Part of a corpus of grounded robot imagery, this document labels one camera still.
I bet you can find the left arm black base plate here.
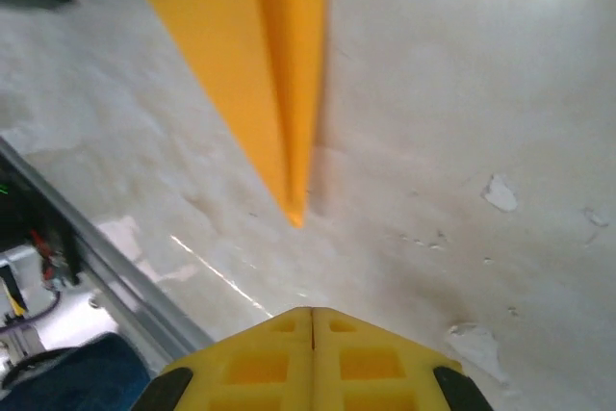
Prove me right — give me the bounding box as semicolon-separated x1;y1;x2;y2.
0;160;81;290

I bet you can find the yellow square paper sheet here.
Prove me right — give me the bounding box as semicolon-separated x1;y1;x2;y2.
117;0;331;230

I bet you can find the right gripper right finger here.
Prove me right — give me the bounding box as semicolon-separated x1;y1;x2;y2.
312;306;493;411

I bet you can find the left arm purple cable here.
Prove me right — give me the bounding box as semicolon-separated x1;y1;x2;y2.
0;285;66;335

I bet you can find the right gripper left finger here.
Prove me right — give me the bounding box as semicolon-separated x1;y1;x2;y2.
137;306;315;411

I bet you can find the dark blue mug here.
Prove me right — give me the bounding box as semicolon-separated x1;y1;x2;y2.
0;331;153;411

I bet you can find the aluminium table edge rail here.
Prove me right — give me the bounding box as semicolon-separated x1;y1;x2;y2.
0;139;216;369

